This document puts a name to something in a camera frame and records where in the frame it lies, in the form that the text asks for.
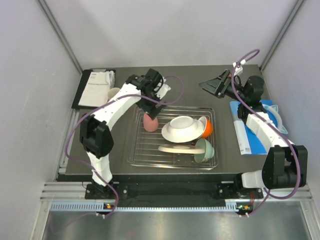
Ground white blue-rimmed plate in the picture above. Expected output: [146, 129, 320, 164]
[161, 115, 204, 143]

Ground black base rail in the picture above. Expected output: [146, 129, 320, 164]
[84, 173, 263, 210]

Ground teal cat-ear headphones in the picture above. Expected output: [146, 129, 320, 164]
[262, 104, 288, 135]

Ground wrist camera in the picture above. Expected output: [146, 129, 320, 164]
[232, 61, 243, 76]
[155, 83, 171, 100]

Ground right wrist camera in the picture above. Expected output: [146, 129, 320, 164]
[232, 61, 243, 76]

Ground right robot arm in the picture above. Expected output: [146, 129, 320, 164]
[199, 70, 308, 198]

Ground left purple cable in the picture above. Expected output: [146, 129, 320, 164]
[64, 75, 185, 218]

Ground orange and white bowl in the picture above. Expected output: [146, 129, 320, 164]
[198, 116, 213, 139]

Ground wire dish rack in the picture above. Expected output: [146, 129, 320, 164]
[127, 106, 218, 170]

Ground pink floral plate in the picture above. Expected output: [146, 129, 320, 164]
[158, 144, 205, 155]

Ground purple cable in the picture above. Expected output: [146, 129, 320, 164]
[64, 75, 185, 218]
[230, 49, 302, 218]

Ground pink plastic cup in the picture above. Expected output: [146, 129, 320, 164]
[143, 113, 159, 133]

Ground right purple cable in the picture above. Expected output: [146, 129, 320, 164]
[230, 49, 302, 218]

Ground orange mug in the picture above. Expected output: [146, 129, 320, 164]
[107, 87, 120, 102]

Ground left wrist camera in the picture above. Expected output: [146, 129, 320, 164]
[155, 83, 171, 100]

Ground green ceramic bowl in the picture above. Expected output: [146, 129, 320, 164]
[194, 138, 215, 164]

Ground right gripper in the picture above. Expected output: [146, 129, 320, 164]
[198, 70, 248, 104]

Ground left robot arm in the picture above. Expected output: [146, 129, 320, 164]
[79, 68, 171, 199]

